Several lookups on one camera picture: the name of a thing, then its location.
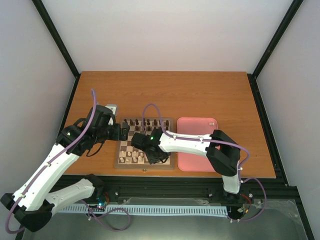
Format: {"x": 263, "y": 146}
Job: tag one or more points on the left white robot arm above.
{"x": 34, "y": 204}

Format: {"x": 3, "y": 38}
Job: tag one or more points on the light blue cable duct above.
{"x": 162, "y": 210}

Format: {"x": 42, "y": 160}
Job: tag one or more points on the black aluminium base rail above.
{"x": 211, "y": 189}

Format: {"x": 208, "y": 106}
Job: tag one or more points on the wooden chess board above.
{"x": 126, "y": 146}

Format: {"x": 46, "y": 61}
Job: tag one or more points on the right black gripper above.
{"x": 152, "y": 160}

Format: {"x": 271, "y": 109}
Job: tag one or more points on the pink plastic tray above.
{"x": 195, "y": 126}

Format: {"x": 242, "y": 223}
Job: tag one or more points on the black frame post left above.
{"x": 47, "y": 20}

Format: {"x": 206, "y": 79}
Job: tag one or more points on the black frame post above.
{"x": 47, "y": 20}
{"x": 281, "y": 29}

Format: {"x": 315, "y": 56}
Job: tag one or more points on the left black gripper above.
{"x": 117, "y": 135}

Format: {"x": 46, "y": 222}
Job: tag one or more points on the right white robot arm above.
{"x": 221, "y": 152}

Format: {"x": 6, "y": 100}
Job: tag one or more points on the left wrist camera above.
{"x": 104, "y": 116}

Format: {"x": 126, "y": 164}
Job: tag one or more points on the black frame post right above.
{"x": 281, "y": 29}

